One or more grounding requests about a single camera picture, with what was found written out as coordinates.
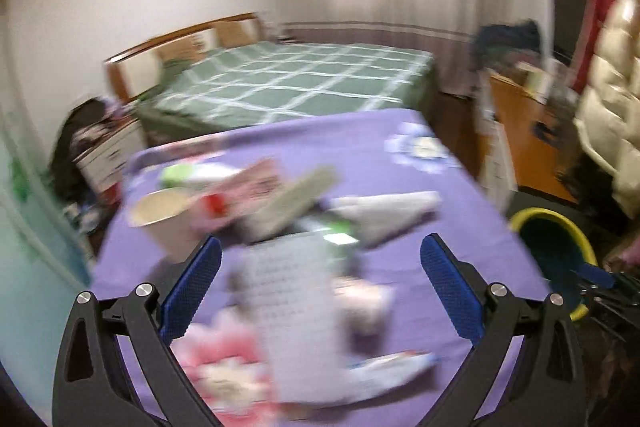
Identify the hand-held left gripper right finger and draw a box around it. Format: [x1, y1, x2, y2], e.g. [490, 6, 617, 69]
[420, 233, 587, 427]

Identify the white blue packet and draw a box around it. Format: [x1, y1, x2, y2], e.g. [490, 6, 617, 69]
[345, 349, 442, 404]

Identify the yellow bin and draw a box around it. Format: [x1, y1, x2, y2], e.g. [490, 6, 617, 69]
[507, 207, 599, 323]

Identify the dark jacket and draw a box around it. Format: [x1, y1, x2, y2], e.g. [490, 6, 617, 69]
[49, 98, 117, 208]

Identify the bed with green plaid sheet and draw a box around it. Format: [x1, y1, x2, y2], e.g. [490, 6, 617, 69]
[135, 42, 442, 144]

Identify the white nightstand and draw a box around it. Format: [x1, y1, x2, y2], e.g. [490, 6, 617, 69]
[75, 117, 149, 194]

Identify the pink white wrapper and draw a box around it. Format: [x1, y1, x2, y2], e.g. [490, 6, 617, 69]
[334, 277, 397, 349]

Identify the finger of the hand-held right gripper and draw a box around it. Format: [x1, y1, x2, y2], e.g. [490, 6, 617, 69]
[582, 294, 640, 344]
[571, 263, 640, 304]

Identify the white paper packet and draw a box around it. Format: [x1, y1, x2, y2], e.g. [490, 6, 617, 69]
[234, 232, 352, 408]

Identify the white paper cup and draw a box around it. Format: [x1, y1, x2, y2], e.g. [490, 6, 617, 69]
[127, 187, 201, 258]

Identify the pale green box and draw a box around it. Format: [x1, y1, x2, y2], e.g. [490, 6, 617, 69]
[249, 167, 342, 244]

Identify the purple floral tablecloth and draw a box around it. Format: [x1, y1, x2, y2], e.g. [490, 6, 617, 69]
[92, 107, 551, 427]

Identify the green and white bottle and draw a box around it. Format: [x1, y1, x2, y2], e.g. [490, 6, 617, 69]
[160, 163, 241, 191]

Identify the cream puffer jacket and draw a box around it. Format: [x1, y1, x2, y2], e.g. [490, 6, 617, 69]
[572, 0, 640, 219]

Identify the orange wooden desk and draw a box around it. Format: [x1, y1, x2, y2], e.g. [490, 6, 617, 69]
[487, 72, 582, 204]

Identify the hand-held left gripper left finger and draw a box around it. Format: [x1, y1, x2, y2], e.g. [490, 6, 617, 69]
[52, 236, 223, 427]

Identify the tan pillow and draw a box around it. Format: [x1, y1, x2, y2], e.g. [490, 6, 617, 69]
[216, 21, 262, 48]

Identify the wooden headboard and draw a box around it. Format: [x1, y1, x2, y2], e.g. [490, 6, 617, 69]
[104, 13, 267, 105]

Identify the black screen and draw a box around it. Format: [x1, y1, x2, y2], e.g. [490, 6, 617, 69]
[549, 0, 601, 94]

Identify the teal floral wardrobe door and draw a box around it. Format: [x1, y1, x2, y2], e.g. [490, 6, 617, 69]
[0, 102, 97, 358]

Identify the pink carton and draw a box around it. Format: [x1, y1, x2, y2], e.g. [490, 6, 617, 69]
[200, 159, 282, 229]

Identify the pile of dark clothes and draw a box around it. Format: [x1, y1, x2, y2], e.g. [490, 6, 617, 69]
[472, 20, 544, 74]

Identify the white grey packet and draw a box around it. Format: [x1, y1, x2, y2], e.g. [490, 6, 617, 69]
[330, 190, 444, 249]

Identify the green black packet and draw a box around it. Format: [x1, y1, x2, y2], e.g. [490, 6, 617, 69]
[300, 216, 362, 254]

